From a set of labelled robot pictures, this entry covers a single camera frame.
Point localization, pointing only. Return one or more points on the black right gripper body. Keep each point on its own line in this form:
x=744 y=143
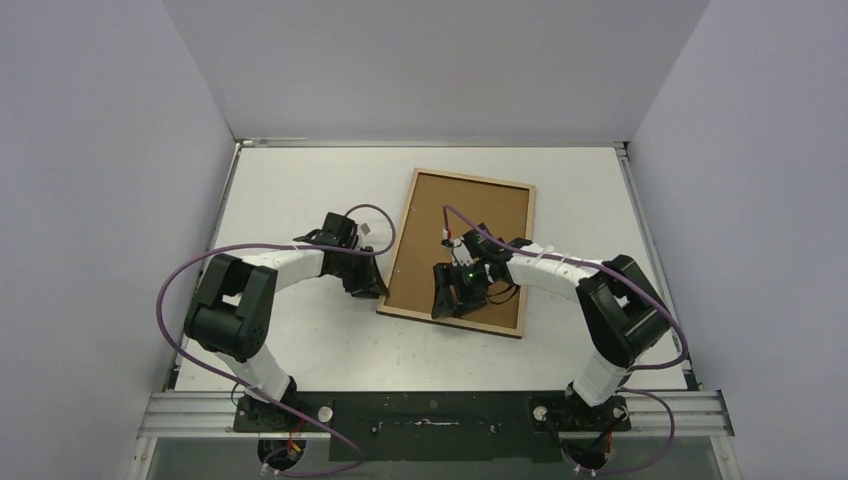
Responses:
x=452 y=283

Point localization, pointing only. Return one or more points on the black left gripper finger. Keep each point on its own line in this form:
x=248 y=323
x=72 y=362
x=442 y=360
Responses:
x=362 y=291
x=374 y=283

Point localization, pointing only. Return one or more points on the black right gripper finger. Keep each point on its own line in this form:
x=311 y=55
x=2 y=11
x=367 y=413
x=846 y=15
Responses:
x=444 y=303
x=467 y=307

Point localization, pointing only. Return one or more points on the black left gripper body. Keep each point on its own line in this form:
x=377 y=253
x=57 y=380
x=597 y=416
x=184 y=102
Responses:
x=352 y=271

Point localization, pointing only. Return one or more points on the brown frame backing board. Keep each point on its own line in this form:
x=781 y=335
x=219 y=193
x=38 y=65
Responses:
x=437 y=199

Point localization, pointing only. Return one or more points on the wooden picture frame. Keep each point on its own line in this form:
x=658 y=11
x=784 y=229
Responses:
x=464 y=256

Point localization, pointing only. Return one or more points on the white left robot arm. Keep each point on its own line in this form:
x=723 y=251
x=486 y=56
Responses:
x=231 y=310

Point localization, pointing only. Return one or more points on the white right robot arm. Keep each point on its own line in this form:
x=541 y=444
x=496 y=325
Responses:
x=621 y=309

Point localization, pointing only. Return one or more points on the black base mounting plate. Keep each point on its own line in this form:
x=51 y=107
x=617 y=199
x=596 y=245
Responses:
x=462 y=426

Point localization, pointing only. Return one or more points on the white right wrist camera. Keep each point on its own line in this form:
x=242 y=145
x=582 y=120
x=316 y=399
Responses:
x=455 y=247

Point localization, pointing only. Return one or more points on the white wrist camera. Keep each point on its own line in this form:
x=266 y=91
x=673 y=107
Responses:
x=455 y=247
x=364 y=228

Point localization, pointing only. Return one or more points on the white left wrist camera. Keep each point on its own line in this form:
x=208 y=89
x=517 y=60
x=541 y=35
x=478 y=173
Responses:
x=364 y=228

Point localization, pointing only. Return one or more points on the aluminium rail front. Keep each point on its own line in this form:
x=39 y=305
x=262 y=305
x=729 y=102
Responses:
x=213 y=415

